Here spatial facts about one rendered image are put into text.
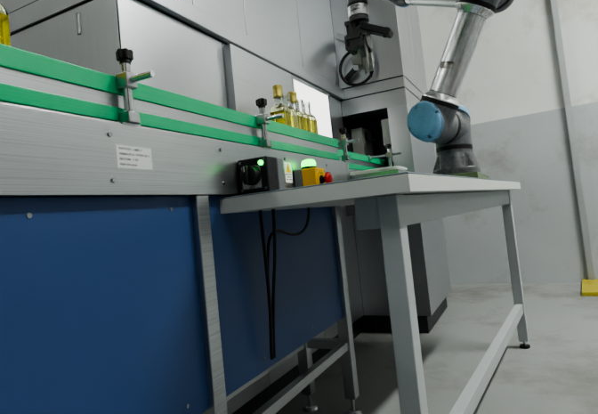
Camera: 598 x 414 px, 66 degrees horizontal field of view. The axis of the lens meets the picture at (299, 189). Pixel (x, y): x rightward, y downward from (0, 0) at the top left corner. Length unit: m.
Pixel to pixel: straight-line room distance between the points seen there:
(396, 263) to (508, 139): 3.20
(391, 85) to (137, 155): 1.97
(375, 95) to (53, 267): 2.15
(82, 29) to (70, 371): 0.96
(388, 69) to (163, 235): 1.98
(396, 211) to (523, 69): 3.31
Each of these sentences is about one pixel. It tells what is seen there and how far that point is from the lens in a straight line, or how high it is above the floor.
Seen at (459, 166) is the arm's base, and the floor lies 0.80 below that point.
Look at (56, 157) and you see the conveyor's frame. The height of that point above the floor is 0.81.
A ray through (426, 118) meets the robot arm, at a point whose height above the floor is 0.94.
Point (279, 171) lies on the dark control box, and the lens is 1.08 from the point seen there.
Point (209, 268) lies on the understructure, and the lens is 0.97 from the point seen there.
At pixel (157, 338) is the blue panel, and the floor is 0.50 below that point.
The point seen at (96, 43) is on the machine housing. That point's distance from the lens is 1.40.
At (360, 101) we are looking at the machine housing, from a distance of 2.67.
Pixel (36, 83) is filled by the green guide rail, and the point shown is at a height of 0.92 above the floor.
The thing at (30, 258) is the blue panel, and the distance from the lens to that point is 0.73.
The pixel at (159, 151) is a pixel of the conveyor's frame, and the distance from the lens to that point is 0.88.
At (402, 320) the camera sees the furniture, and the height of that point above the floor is 0.48.
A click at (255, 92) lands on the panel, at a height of 1.17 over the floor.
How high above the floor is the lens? 0.69
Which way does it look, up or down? 3 degrees up
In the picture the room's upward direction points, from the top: 6 degrees counter-clockwise
